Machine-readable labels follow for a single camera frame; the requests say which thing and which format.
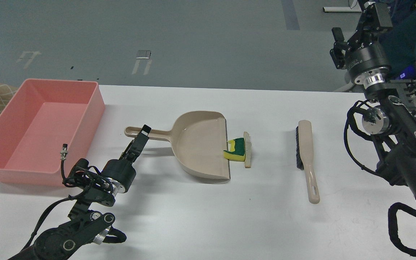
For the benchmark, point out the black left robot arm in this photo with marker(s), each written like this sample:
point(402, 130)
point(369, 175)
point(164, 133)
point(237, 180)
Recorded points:
point(86, 226)

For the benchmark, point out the beige hand brush black bristles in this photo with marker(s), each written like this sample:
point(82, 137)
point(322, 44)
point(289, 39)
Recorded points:
point(305, 158)

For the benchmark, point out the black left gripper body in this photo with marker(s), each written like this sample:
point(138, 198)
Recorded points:
point(120, 172)

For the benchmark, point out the beige plastic dustpan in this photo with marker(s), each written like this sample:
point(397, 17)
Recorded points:
point(198, 140)

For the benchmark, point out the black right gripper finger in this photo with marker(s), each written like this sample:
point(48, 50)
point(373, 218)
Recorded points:
point(374, 21)
point(339, 40)

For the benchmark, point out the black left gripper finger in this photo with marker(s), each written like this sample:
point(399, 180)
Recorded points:
point(142, 137)

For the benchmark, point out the pink plastic bin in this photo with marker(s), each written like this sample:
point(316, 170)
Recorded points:
point(43, 115)

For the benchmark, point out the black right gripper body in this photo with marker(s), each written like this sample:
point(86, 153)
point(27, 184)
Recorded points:
point(366, 65)

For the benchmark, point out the yellow green sponge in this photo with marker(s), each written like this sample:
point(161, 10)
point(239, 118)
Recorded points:
point(236, 150)

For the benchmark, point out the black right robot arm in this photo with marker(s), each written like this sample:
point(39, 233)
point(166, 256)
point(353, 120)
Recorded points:
point(380, 132)

